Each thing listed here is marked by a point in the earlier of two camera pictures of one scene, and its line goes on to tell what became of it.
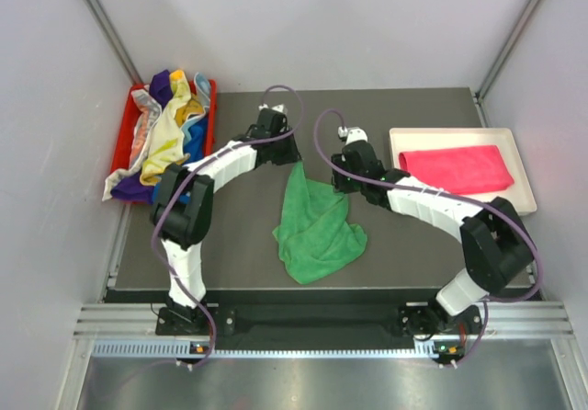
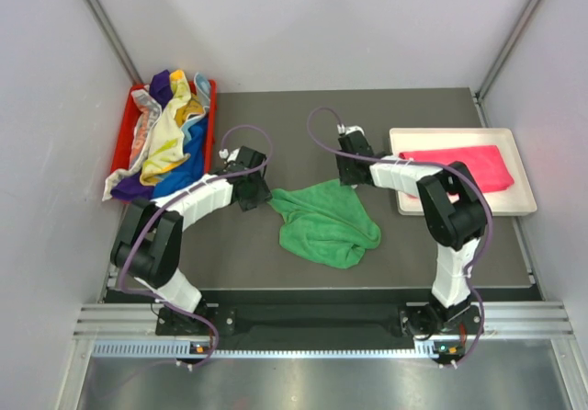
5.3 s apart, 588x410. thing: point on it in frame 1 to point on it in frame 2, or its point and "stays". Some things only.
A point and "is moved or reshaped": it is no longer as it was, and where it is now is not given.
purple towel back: [160, 86] stays
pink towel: [457, 169] stays
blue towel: [195, 140] stays
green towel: [316, 237] is moved or reshaped
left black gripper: [292, 153] to [262, 195]
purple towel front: [132, 188] stays
